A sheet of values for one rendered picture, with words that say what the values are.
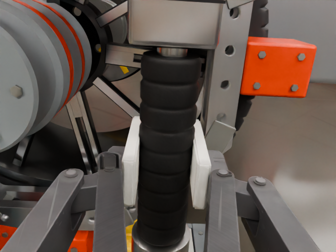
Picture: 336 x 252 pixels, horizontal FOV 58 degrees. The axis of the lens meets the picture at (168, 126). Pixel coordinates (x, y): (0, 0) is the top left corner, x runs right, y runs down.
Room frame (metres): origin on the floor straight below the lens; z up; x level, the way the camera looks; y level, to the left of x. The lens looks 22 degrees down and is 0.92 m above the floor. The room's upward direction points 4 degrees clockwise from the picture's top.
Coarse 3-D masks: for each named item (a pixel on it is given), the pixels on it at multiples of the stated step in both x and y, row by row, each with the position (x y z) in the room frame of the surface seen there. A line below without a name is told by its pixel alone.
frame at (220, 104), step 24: (240, 0) 0.39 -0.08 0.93; (240, 24) 0.39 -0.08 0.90; (216, 48) 0.39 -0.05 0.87; (240, 48) 0.39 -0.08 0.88; (216, 72) 0.39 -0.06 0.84; (240, 72) 0.39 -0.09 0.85; (216, 96) 0.39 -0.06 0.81; (216, 120) 0.39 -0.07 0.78; (216, 144) 0.39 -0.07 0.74; (0, 192) 0.41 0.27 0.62; (24, 192) 0.42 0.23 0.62; (0, 216) 0.38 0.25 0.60; (24, 216) 0.38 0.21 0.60
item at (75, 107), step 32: (64, 0) 0.49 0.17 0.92; (96, 32) 0.53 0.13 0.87; (96, 64) 0.53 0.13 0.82; (128, 64) 0.49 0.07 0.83; (64, 128) 0.68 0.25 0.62; (128, 128) 0.68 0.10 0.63; (0, 160) 0.48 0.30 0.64; (32, 160) 0.51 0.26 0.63; (64, 160) 0.54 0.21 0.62; (96, 160) 0.49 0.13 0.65
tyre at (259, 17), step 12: (264, 0) 0.48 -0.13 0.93; (252, 12) 0.47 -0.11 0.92; (264, 12) 0.48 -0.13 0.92; (252, 24) 0.47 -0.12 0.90; (264, 24) 0.48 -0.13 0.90; (252, 36) 0.47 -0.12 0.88; (264, 36) 0.48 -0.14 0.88; (240, 96) 0.47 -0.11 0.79; (252, 96) 0.48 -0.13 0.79; (240, 108) 0.47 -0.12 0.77; (240, 120) 0.48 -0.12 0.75; (0, 180) 0.46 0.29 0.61; (12, 180) 0.46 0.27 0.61
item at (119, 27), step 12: (96, 0) 0.86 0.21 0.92; (108, 0) 0.91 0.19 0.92; (120, 0) 0.91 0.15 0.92; (108, 24) 0.86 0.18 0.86; (120, 24) 0.87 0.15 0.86; (120, 36) 0.87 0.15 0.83; (96, 48) 0.86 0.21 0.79; (108, 72) 0.91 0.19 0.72; (120, 72) 0.91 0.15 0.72; (132, 72) 0.91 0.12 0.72
